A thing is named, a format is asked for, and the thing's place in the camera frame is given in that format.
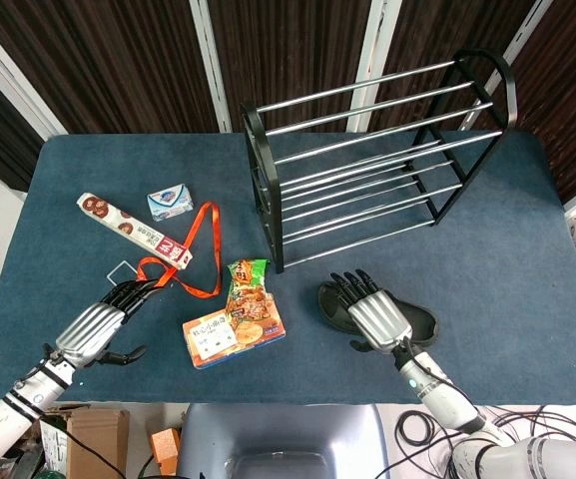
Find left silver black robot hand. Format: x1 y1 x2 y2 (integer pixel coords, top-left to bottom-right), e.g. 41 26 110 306
55 278 164 370

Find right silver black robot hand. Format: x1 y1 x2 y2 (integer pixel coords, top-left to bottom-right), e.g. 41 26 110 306
329 268 414 356

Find black shoe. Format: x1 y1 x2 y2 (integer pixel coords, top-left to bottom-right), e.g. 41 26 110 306
316 281 454 349

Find black chrome shoe rack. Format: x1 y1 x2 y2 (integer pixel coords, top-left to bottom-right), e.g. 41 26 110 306
240 48 518 274

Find clear badge holder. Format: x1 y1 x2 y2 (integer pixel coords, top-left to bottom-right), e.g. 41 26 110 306
106 259 142 288

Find long white cookie box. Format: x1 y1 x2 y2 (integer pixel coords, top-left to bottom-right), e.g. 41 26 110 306
76 192 195 271

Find brown cardboard box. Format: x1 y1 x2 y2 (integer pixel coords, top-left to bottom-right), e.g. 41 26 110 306
65 406 132 479

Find blue table cloth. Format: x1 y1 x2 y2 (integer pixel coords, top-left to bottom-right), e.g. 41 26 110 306
0 130 576 406

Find orange blue biscuit box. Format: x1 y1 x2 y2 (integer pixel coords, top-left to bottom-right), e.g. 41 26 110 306
182 306 287 370

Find green orange snack bag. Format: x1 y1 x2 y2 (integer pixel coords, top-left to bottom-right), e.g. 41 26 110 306
225 257 277 333

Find small orange block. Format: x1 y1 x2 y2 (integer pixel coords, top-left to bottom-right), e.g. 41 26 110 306
150 427 182 475

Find small blue white soap box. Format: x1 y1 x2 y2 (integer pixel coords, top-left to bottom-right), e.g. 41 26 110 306
146 183 194 223

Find grey blue robot torso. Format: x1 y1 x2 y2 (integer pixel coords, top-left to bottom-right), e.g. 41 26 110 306
176 402 388 479

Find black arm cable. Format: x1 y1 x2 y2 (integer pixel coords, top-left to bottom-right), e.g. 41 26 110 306
394 338 451 386

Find tangled black floor cables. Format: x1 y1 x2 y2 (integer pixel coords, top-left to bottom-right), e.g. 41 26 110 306
376 403 576 479

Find orange lanyard strap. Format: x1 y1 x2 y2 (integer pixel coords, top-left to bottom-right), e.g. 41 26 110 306
136 201 223 299

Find white partition frame post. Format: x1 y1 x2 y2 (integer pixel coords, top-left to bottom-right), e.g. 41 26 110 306
466 0 554 132
0 9 69 137
190 0 233 134
346 0 403 133

